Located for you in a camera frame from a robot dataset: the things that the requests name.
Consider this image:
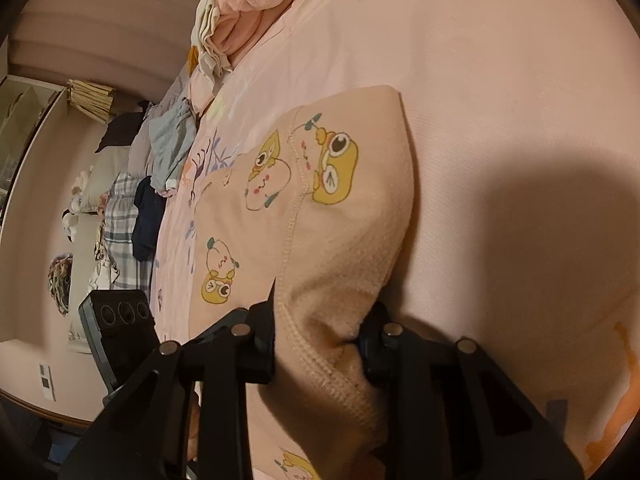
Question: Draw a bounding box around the grey cloth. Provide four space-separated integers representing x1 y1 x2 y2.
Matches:
147 97 198 193

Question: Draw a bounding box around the navy blue cloth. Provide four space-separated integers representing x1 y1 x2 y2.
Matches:
131 176 168 262

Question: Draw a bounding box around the plaid grey white bedding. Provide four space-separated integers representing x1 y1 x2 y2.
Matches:
97 170 153 291

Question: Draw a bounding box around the black cloth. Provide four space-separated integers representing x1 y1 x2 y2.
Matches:
95 112 148 153

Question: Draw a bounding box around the folded pink cloth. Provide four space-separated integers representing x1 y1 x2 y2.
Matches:
215 0 311 56

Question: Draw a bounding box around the straw bundle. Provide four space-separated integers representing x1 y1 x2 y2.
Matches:
66 79 116 123

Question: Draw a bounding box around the peach cartoon print baby garment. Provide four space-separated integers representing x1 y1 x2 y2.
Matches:
187 85 416 480

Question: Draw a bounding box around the folded white cloth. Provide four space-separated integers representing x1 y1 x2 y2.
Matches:
191 0 236 73

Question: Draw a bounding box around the white wall switch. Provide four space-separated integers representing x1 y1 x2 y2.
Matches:
39 362 56 401

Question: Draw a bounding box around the beige curtain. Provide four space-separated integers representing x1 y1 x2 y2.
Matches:
7 0 221 91

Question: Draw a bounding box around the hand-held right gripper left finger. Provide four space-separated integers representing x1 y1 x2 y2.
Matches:
60 280 278 480

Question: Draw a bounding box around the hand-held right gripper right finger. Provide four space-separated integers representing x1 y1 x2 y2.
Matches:
356 301 585 480

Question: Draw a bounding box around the pink printed bedsheet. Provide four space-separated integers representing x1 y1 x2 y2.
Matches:
150 0 640 480

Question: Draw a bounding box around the white glass cabinet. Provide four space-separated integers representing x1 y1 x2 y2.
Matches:
0 74 66 196

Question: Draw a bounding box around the multicolour yarn bundle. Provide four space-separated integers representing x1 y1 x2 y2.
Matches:
47 255 73 316

